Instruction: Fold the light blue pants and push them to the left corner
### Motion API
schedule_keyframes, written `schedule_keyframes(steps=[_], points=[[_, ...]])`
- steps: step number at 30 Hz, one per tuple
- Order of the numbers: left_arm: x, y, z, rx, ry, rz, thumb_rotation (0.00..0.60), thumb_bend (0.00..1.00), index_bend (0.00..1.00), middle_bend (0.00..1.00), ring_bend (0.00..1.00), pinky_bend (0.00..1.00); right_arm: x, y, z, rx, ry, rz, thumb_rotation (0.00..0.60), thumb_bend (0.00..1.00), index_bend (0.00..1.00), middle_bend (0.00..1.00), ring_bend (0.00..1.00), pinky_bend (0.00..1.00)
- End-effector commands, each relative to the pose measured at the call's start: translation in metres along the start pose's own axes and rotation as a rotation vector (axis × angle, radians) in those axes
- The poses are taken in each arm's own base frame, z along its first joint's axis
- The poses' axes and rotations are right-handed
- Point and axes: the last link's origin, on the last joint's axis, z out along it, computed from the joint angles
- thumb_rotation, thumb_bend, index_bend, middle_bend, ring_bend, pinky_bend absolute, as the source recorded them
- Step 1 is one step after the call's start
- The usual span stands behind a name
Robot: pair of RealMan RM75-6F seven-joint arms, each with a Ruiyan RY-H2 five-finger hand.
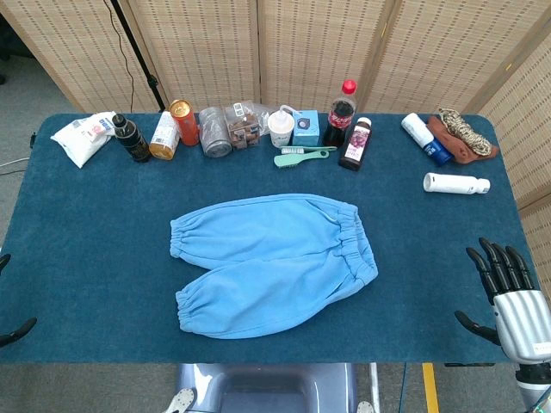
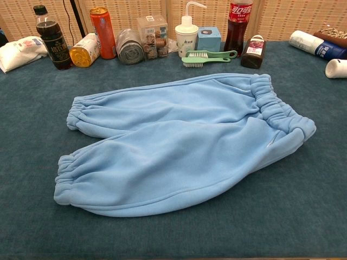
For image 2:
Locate light blue cloth shorts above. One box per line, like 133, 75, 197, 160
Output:
53, 73, 317, 218

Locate green scrub brush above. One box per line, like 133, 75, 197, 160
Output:
186, 50, 238, 59
181, 56, 232, 68

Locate clear plastic bag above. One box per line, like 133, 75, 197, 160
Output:
167, 37, 179, 54

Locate clear bag of snacks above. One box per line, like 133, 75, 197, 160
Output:
136, 14, 169, 60

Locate white cup with straw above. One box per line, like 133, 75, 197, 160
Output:
175, 1, 207, 58

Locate light-blue cardboard box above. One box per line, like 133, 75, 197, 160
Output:
196, 26, 222, 51

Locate dark grape juice bottle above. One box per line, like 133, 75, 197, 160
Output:
240, 35, 267, 69

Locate orange snack can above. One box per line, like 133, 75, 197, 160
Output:
89, 6, 117, 60

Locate cola bottle with red cap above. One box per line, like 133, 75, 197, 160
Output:
223, 0, 254, 57

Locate white jar with yellow lid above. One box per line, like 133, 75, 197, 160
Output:
69, 32, 100, 68

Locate dark soy sauce bottle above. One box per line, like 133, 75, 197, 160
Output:
33, 4, 73, 70

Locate black tripod stand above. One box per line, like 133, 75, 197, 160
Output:
69, 0, 87, 38

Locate teal table mat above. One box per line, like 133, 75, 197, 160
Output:
0, 40, 347, 260

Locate bamboo folding screen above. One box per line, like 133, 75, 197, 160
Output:
0, 0, 347, 47

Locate white and blue bottle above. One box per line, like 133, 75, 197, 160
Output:
288, 30, 347, 61

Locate white plastic food bag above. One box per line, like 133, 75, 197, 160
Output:
0, 36, 49, 74

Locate plain white bottle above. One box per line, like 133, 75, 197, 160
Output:
325, 58, 347, 79

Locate beige braided rope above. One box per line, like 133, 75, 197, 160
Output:
321, 28, 347, 40

